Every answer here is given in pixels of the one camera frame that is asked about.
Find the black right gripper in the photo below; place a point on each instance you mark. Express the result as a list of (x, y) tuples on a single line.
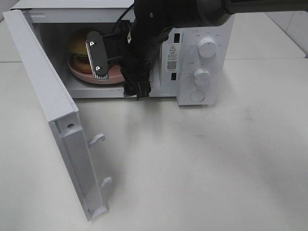
[(135, 47)]

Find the pink plate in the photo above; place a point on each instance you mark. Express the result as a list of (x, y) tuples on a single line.
[(115, 76)]

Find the white round door button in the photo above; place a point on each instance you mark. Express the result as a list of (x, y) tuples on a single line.
[(197, 96)]

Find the white microwave knob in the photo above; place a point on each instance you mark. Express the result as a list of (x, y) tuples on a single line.
[(207, 47), (201, 77)]

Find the burger with lettuce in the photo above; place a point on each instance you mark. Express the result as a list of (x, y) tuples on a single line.
[(78, 49)]

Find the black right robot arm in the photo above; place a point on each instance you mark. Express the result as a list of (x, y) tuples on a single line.
[(154, 19)]

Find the white warning label sticker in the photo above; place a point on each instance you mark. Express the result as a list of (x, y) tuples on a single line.
[(172, 54)]

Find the white microwave oven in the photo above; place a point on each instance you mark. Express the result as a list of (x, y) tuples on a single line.
[(54, 21)]

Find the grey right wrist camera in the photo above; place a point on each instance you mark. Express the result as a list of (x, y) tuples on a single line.
[(97, 55)]

